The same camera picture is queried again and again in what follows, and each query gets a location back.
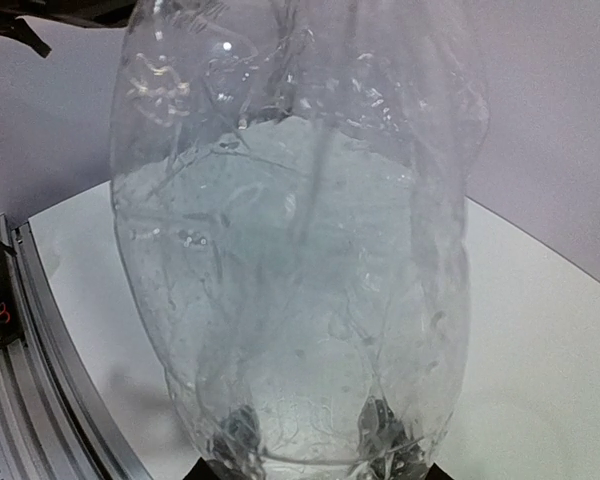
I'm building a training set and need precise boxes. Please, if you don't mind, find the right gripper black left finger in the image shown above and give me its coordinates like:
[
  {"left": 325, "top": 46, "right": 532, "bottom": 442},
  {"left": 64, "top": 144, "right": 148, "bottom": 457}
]
[{"left": 185, "top": 458, "right": 210, "bottom": 480}]

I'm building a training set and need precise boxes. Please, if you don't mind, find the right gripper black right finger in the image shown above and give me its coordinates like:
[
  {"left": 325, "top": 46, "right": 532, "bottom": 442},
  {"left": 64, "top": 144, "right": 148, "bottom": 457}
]
[{"left": 427, "top": 462, "right": 460, "bottom": 480}]

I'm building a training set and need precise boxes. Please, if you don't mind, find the clear plastic bottle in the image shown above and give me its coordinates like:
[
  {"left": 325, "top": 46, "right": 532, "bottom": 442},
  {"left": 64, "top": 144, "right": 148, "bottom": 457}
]
[{"left": 110, "top": 1, "right": 489, "bottom": 479}]

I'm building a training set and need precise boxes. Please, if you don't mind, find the aluminium front rail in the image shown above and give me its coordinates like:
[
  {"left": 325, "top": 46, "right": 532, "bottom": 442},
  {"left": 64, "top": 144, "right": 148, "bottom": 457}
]
[{"left": 0, "top": 215, "right": 150, "bottom": 479}]

